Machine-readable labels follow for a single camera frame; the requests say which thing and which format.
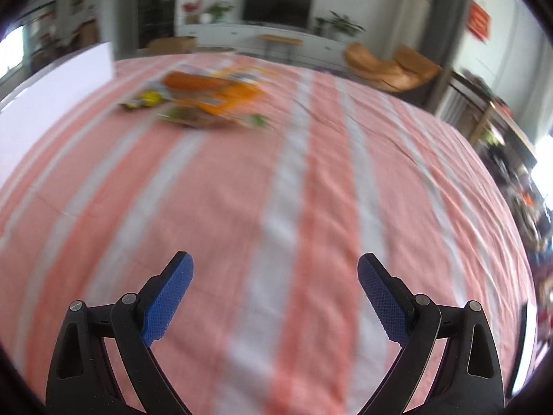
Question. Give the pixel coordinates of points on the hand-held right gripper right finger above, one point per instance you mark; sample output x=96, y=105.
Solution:
x=384, y=300

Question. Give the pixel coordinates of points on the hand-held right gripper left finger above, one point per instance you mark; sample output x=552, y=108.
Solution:
x=168, y=302

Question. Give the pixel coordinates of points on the pile of snack packets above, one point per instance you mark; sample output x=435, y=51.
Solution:
x=207, y=95

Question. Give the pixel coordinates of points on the white storage box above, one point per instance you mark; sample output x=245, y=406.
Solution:
x=65, y=75

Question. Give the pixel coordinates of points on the pink striped blanket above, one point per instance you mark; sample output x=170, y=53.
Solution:
x=302, y=203

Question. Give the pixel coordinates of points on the cluttered wooden shelf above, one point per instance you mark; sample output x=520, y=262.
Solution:
x=510, y=147

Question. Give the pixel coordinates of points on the orange lounge chair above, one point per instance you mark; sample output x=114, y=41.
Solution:
x=389, y=69

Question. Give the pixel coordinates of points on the cardboard box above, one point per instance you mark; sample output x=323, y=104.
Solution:
x=173, y=45

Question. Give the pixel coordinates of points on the white television cabinet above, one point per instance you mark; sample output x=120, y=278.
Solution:
x=242, y=32

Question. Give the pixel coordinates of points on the large green potted plant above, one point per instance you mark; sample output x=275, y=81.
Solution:
x=341, y=24

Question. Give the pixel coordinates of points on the wooden stool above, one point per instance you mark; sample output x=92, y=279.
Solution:
x=281, y=40

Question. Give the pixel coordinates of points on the white standing air conditioner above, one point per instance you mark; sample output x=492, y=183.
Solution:
x=414, y=13

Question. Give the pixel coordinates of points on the red flower plant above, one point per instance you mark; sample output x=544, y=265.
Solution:
x=192, y=11

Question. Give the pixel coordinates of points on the small green potted plant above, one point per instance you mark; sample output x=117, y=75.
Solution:
x=218, y=11

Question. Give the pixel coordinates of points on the window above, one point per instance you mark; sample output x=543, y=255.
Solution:
x=11, y=49

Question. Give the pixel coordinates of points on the black television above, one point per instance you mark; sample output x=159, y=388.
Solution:
x=278, y=6

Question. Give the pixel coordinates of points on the red wall decoration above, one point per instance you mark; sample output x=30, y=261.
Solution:
x=480, y=20

